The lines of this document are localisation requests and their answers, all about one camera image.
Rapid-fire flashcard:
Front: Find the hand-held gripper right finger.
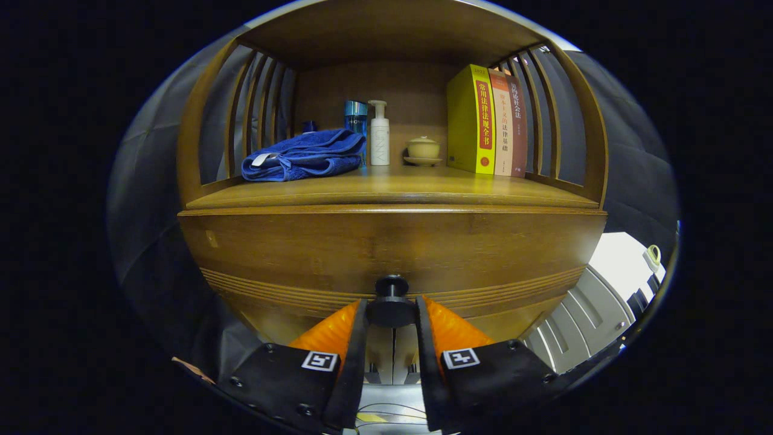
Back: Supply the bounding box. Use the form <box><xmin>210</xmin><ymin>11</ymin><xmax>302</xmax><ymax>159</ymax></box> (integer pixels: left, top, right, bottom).
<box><xmin>414</xmin><ymin>295</ymin><xmax>562</xmax><ymax>433</ymax></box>

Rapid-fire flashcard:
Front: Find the wooden cabinet with slatted sides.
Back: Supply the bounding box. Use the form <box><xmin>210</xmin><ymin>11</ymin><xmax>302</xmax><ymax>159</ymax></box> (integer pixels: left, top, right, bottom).
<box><xmin>175</xmin><ymin>0</ymin><xmax>609</xmax><ymax>387</ymax></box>

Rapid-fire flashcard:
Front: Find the wooden countertop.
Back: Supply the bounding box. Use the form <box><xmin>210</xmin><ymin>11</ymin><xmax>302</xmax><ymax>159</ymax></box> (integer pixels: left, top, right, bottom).
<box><xmin>184</xmin><ymin>163</ymin><xmax>601</xmax><ymax>210</ymax></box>

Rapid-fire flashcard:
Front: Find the white side table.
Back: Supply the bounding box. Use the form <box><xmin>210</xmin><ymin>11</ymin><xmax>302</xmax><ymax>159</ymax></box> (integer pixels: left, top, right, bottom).
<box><xmin>522</xmin><ymin>231</ymin><xmax>665</xmax><ymax>374</ymax></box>

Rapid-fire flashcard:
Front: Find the orange and white book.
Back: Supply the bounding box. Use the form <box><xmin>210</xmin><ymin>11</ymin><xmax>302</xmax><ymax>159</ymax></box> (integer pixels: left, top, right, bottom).
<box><xmin>488</xmin><ymin>68</ymin><xmax>514</xmax><ymax>177</ymax></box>

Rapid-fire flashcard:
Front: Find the tall teal bottle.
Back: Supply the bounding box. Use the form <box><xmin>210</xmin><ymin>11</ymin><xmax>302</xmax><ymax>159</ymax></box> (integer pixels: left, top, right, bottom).
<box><xmin>344</xmin><ymin>100</ymin><xmax>368</xmax><ymax>167</ymax></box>

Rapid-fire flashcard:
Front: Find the yellow lidded teacup with saucer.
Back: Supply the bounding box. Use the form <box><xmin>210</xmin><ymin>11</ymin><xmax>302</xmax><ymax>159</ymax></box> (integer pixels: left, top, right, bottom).
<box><xmin>403</xmin><ymin>136</ymin><xmax>443</xmax><ymax>167</ymax></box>

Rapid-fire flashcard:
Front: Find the white pump bottle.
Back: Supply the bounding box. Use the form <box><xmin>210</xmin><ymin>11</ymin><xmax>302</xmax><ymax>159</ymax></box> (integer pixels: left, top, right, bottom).
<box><xmin>368</xmin><ymin>100</ymin><xmax>391</xmax><ymax>166</ymax></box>

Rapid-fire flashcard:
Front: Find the folded blue towel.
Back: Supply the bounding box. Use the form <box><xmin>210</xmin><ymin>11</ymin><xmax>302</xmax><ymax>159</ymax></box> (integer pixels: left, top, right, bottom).
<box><xmin>242</xmin><ymin>128</ymin><xmax>367</xmax><ymax>182</ymax></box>

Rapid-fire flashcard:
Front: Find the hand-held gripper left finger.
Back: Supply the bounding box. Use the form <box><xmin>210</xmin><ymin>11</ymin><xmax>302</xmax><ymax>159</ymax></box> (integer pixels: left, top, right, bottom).
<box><xmin>217</xmin><ymin>299</ymin><xmax>370</xmax><ymax>434</ymax></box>

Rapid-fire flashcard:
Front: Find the brown book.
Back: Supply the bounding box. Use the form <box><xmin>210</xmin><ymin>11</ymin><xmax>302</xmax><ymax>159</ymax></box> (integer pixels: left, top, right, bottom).
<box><xmin>507</xmin><ymin>76</ymin><xmax>528</xmax><ymax>178</ymax></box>

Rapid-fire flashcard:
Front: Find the thick yellow book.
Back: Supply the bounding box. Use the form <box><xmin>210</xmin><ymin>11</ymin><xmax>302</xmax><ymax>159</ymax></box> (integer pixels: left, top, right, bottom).
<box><xmin>447</xmin><ymin>64</ymin><xmax>497</xmax><ymax>176</ymax></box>

